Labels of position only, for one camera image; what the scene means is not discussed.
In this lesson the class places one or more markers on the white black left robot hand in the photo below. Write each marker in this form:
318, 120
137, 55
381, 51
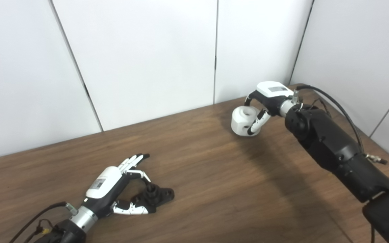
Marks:
103, 184

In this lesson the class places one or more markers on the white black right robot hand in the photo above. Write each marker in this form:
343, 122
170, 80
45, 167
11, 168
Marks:
272, 92

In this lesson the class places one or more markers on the round white plastic piece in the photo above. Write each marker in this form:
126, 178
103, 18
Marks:
240, 121

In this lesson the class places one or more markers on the black plastic holder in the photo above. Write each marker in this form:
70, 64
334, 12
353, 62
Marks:
162, 195

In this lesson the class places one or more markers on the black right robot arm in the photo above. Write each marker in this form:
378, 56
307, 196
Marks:
333, 145

